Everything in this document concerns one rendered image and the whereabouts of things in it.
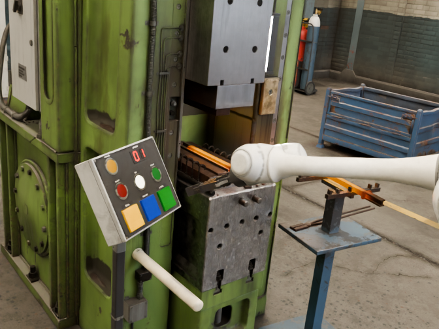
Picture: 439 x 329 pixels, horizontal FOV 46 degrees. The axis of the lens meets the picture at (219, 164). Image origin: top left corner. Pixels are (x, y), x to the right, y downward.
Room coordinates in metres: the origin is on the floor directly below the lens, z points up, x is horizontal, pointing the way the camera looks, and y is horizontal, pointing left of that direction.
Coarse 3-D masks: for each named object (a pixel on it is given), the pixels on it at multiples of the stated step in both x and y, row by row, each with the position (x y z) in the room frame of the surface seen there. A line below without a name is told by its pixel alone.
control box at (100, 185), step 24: (144, 144) 1.75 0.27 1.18; (96, 168) 1.50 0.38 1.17; (120, 168) 1.59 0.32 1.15; (144, 168) 1.69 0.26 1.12; (96, 192) 1.50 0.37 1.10; (144, 192) 1.63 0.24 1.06; (96, 216) 1.50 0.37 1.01; (120, 216) 1.48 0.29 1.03; (144, 216) 1.57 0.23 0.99; (120, 240) 1.46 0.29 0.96
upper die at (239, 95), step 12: (192, 84) 2.16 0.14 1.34; (240, 84) 2.11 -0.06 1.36; (252, 84) 2.15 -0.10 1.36; (192, 96) 2.15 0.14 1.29; (204, 96) 2.09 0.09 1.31; (216, 96) 2.03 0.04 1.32; (228, 96) 2.07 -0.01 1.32; (240, 96) 2.11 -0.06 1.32; (252, 96) 2.15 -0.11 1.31; (216, 108) 2.03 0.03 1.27
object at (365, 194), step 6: (336, 180) 2.28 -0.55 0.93; (342, 180) 2.26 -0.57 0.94; (348, 186) 2.22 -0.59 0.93; (354, 186) 2.20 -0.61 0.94; (354, 192) 2.18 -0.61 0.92; (360, 192) 2.15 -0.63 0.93; (366, 192) 2.13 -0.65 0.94; (366, 198) 2.11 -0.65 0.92; (372, 198) 2.10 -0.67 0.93; (378, 198) 2.06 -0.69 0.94; (378, 204) 2.06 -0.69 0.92
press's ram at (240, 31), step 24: (192, 0) 2.10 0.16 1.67; (216, 0) 2.00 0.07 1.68; (240, 0) 2.08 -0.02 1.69; (264, 0) 2.15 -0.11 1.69; (192, 24) 2.09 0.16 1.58; (216, 24) 2.01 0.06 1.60; (240, 24) 2.08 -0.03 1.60; (264, 24) 2.16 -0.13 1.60; (192, 48) 2.08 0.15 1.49; (216, 48) 2.01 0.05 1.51; (240, 48) 2.09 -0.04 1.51; (264, 48) 2.17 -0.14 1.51; (192, 72) 2.08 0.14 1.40; (216, 72) 2.02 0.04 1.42; (240, 72) 2.10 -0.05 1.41; (264, 72) 2.18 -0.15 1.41
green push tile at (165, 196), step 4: (164, 188) 1.71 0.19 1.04; (168, 188) 1.73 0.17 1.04; (156, 192) 1.68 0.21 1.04; (160, 192) 1.69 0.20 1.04; (164, 192) 1.70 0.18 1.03; (168, 192) 1.72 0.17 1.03; (160, 196) 1.67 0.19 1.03; (164, 196) 1.69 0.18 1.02; (168, 196) 1.71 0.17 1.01; (172, 196) 1.73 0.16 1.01; (160, 200) 1.67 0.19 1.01; (164, 200) 1.68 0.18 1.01; (168, 200) 1.70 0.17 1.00; (172, 200) 1.72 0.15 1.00; (164, 204) 1.67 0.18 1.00; (168, 204) 1.69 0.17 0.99; (172, 204) 1.71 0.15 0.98; (164, 208) 1.66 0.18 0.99; (168, 208) 1.68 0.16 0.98
